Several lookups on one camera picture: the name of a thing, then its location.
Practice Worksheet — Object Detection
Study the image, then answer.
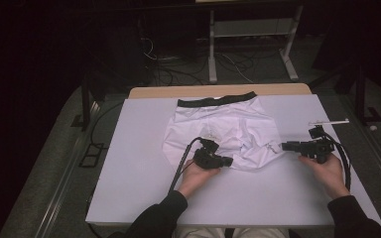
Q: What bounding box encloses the white board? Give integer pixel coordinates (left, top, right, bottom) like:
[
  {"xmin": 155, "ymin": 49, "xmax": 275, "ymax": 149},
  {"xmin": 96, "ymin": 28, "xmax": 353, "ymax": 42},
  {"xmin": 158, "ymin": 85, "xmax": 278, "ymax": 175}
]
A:
[{"xmin": 84, "ymin": 93, "xmax": 381, "ymax": 230}]

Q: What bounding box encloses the person's right hand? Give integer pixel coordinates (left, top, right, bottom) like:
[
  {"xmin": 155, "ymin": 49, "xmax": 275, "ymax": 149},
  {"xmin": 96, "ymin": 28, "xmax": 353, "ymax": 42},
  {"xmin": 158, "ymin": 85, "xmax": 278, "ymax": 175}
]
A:
[{"xmin": 298, "ymin": 153, "xmax": 351, "ymax": 200}]

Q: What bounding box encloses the person's leg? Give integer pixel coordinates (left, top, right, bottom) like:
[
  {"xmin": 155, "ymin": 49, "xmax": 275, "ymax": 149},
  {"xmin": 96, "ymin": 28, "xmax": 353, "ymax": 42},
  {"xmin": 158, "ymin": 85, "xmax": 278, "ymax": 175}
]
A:
[
  {"xmin": 232, "ymin": 227, "xmax": 291, "ymax": 238},
  {"xmin": 173, "ymin": 227, "xmax": 227, "ymax": 238}
]

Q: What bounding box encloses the person's left hand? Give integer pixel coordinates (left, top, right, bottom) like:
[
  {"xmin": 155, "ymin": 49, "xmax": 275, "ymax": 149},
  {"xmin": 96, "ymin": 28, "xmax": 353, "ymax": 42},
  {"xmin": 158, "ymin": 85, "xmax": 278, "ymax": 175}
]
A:
[{"xmin": 177, "ymin": 158, "xmax": 222, "ymax": 199}]

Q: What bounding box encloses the white underwear with black waistband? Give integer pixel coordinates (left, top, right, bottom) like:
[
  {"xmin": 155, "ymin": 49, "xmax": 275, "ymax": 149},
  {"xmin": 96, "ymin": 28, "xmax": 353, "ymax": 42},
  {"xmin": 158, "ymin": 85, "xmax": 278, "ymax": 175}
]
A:
[{"xmin": 161, "ymin": 90, "xmax": 288, "ymax": 173}]

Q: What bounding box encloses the wooden table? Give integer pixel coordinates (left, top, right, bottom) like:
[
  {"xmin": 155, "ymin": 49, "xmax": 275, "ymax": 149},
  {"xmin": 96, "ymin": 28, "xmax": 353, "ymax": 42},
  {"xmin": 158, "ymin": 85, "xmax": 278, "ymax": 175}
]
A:
[{"xmin": 127, "ymin": 82, "xmax": 314, "ymax": 100}]

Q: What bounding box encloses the hand-held gripper black cable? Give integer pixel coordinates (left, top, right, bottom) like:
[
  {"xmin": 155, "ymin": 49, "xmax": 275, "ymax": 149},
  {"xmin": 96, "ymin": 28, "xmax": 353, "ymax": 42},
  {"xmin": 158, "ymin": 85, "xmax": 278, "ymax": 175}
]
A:
[
  {"xmin": 321, "ymin": 131, "xmax": 353, "ymax": 193},
  {"xmin": 167, "ymin": 136, "xmax": 210, "ymax": 196}
]

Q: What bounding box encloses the person's left leg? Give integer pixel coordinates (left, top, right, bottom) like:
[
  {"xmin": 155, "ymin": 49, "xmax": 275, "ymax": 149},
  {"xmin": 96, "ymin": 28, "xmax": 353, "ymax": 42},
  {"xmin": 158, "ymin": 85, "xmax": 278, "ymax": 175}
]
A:
[{"xmin": 173, "ymin": 227, "xmax": 227, "ymax": 238}]

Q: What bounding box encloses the white metal stand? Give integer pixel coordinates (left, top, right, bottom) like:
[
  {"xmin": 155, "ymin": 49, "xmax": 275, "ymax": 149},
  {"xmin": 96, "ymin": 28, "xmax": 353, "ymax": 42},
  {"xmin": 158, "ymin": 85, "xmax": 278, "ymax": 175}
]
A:
[{"xmin": 207, "ymin": 4, "xmax": 305, "ymax": 84}]

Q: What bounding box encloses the black floor cable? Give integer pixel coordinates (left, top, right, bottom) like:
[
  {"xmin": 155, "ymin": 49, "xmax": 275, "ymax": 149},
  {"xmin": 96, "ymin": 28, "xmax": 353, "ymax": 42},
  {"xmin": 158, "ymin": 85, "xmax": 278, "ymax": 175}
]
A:
[{"xmin": 88, "ymin": 100, "xmax": 125, "ymax": 151}]

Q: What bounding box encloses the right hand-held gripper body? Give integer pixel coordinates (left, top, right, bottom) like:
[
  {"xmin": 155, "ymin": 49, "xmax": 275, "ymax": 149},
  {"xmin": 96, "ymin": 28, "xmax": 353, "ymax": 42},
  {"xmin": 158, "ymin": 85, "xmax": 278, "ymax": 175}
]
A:
[{"xmin": 299, "ymin": 118, "xmax": 351, "ymax": 166}]

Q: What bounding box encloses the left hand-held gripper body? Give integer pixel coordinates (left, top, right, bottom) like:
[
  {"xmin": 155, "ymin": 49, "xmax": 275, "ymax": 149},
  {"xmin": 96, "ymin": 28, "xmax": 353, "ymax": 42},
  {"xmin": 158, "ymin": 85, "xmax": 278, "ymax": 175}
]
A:
[{"xmin": 192, "ymin": 138, "xmax": 228, "ymax": 171}]

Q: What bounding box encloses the tangle of floor cables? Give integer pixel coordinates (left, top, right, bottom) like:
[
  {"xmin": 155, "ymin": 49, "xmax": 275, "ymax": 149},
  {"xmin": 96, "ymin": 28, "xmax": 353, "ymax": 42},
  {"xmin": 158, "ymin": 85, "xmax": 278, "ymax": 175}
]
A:
[{"xmin": 140, "ymin": 36, "xmax": 256, "ymax": 87}]

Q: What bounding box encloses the black metal stand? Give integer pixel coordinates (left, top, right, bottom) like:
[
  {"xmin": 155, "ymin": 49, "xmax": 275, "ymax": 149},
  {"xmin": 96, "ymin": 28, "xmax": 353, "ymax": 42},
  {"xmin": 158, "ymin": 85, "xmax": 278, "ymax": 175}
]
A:
[
  {"xmin": 311, "ymin": 60, "xmax": 381, "ymax": 126},
  {"xmin": 70, "ymin": 73, "xmax": 109, "ymax": 132}
]

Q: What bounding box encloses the person's right leg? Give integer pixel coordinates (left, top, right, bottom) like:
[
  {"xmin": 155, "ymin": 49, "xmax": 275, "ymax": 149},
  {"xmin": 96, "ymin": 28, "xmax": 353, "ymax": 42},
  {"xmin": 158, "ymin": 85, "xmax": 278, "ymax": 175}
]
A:
[{"xmin": 232, "ymin": 227, "xmax": 291, "ymax": 238}]

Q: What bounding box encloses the right hand-held gripper black cable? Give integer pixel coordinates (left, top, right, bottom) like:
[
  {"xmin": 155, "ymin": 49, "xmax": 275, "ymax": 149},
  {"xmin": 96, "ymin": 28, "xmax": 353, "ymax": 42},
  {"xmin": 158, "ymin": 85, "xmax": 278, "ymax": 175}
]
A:
[{"xmin": 321, "ymin": 131, "xmax": 353, "ymax": 193}]

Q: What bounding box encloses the left hand-held gripper black cable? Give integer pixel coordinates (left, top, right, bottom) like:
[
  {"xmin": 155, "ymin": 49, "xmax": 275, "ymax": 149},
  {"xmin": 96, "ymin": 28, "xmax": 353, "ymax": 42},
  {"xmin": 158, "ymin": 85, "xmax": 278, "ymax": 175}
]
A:
[{"xmin": 167, "ymin": 136, "xmax": 210, "ymax": 196}]

